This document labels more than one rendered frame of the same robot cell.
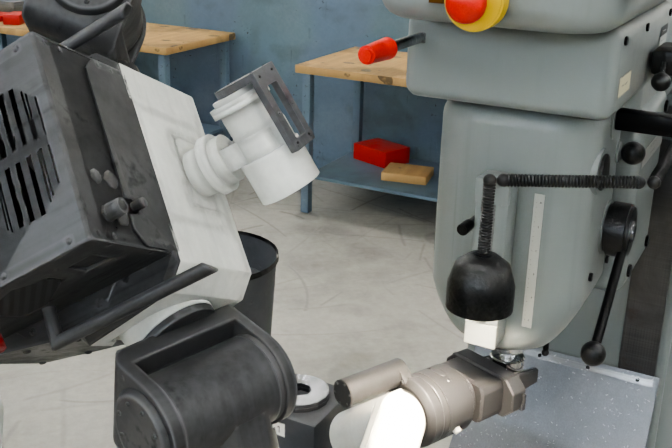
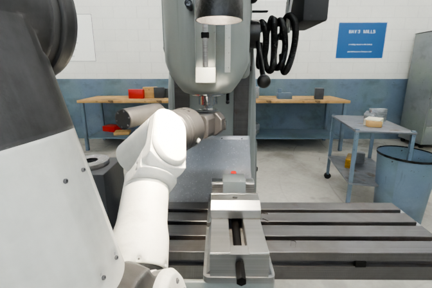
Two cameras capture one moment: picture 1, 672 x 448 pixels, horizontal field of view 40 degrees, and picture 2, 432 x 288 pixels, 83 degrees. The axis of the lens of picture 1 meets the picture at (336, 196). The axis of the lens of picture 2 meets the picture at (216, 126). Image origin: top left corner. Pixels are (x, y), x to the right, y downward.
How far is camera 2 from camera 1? 0.75 m
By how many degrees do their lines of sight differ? 27
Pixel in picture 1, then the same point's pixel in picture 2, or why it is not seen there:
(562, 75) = not seen: outside the picture
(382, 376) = (148, 108)
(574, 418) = (220, 159)
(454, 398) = (195, 119)
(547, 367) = (206, 142)
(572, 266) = (246, 33)
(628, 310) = (234, 110)
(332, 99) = (92, 114)
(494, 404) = (212, 127)
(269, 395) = not seen: outside the picture
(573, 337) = not seen: hidden behind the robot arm
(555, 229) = not seen: hidden behind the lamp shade
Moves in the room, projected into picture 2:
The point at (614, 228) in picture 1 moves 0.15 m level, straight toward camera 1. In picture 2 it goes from (254, 27) to (279, 13)
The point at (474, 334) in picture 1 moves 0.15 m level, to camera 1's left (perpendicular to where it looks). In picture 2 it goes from (202, 75) to (121, 76)
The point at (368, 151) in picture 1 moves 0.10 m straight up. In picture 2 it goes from (107, 127) to (107, 122)
